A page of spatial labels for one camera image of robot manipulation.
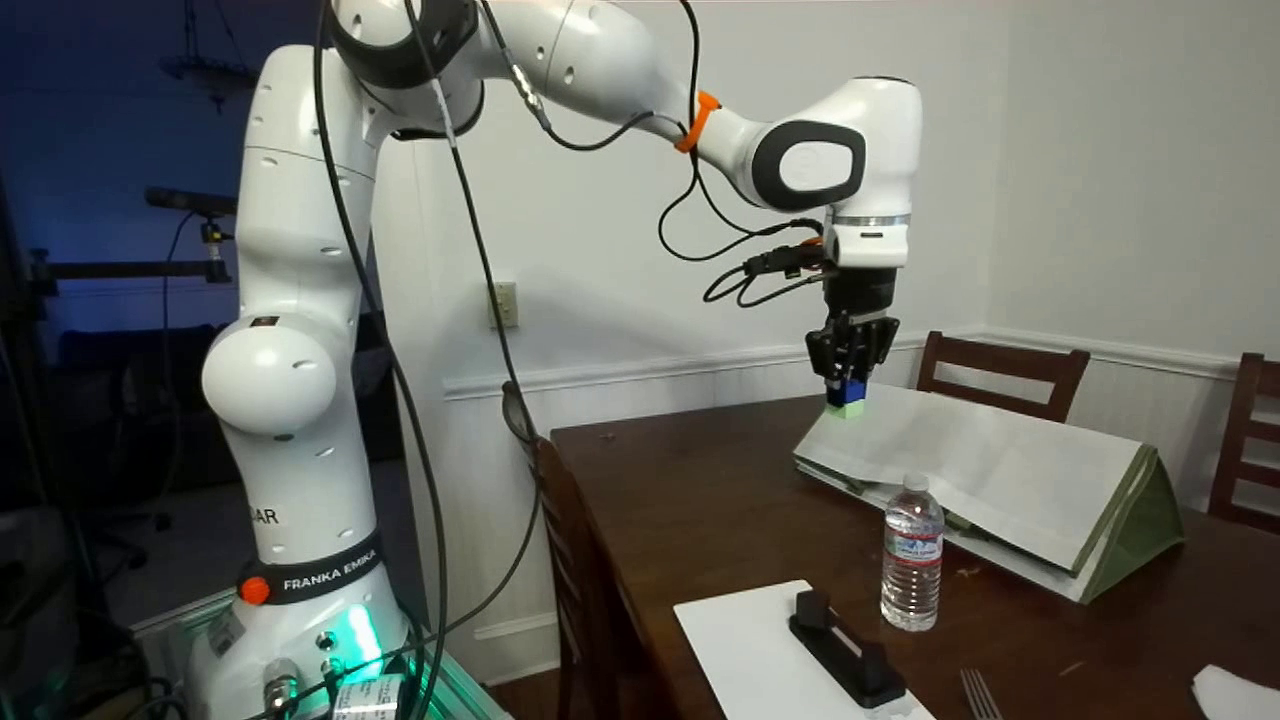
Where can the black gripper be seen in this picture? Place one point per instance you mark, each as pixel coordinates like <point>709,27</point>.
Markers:
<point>862,300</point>

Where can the blue lego block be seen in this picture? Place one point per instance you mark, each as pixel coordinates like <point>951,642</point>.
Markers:
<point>844,395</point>

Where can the green lego block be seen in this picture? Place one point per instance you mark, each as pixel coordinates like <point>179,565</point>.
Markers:
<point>844,408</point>

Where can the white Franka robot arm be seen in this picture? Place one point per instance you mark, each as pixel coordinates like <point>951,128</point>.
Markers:
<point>285,373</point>

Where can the robot base stand with light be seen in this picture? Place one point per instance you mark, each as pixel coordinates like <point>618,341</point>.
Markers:
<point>442,683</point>

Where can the clear plastic water bottle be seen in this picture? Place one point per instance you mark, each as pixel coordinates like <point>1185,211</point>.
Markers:
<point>912,561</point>

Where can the dark wooden slat-back chair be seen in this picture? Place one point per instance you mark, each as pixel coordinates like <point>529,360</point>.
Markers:
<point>1245,441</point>
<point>1003,360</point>

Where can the green binder with white pages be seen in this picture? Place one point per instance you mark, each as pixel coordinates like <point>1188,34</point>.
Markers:
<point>1012,466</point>

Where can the black stapler-like holder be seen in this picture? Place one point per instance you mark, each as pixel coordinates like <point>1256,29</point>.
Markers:
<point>844,653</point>

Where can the white rectangular board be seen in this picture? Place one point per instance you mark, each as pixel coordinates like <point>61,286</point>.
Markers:
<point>745,653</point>

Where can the dark wooden curved-back chair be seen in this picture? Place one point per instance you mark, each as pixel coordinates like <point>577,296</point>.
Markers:
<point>572,561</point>

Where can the white paper napkin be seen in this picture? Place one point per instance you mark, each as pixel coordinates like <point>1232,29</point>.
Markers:
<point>1240,699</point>

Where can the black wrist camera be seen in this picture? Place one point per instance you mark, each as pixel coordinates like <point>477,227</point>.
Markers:
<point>784,261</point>

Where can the white wall outlet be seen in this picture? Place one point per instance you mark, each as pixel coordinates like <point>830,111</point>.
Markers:
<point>505,307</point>

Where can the black camera stand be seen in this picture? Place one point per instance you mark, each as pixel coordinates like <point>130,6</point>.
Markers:
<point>184,202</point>

